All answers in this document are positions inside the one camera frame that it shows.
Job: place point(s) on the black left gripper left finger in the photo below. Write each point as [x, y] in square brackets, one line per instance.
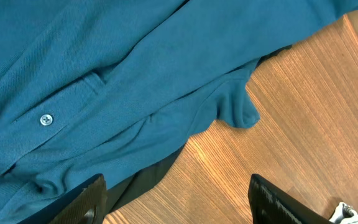
[85, 204]

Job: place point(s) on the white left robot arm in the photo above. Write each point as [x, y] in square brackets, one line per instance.
[348, 214]

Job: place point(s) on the dark blue shirt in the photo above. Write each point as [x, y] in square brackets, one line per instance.
[112, 87]

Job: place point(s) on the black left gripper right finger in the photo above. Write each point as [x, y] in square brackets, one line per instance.
[270, 205]

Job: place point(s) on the black garment under pile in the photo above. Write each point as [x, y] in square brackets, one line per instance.
[141, 183]

